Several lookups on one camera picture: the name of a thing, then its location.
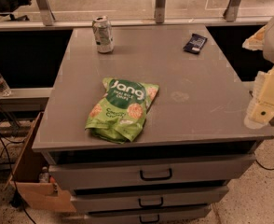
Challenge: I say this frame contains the dark blue rxbar wrapper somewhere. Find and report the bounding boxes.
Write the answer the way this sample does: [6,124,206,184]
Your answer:
[183,34,207,54]

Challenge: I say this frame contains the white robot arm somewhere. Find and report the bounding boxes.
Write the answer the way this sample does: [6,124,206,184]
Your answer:
[242,16,274,129]

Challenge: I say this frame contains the green rice chip bag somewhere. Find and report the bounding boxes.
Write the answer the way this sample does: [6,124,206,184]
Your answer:
[85,77,159,144]

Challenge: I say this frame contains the middle grey drawer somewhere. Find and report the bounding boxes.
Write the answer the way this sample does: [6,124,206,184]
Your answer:
[71,186,228,213]

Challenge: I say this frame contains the grey drawer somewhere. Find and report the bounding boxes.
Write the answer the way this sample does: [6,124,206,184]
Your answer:
[86,205,211,224]
[71,186,228,213]
[49,154,255,190]

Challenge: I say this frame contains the grey drawer cabinet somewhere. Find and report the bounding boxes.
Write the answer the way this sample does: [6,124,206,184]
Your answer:
[32,23,274,224]

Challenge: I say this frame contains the bottom grey drawer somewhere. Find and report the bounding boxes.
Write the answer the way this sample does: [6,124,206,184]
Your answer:
[86,205,211,224]

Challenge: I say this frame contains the crushed silver soda can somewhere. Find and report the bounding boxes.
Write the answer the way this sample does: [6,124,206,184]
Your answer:
[92,16,114,53]

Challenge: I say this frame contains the top grey drawer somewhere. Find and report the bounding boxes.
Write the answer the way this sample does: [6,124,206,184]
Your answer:
[49,154,255,190]

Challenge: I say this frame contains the brown cardboard box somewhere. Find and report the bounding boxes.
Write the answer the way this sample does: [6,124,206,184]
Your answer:
[7,112,75,213]

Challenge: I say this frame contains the black floor cable right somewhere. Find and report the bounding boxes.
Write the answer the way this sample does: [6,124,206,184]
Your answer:
[255,159,274,172]

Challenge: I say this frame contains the black floor cable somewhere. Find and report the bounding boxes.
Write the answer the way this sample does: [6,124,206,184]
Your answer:
[255,159,274,172]
[0,101,37,224]

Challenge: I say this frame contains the grey metal window rail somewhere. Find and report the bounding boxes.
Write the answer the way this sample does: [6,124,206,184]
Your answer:
[0,0,274,33]

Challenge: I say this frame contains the black floor cable left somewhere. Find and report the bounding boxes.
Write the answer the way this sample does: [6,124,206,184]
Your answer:
[0,101,37,224]

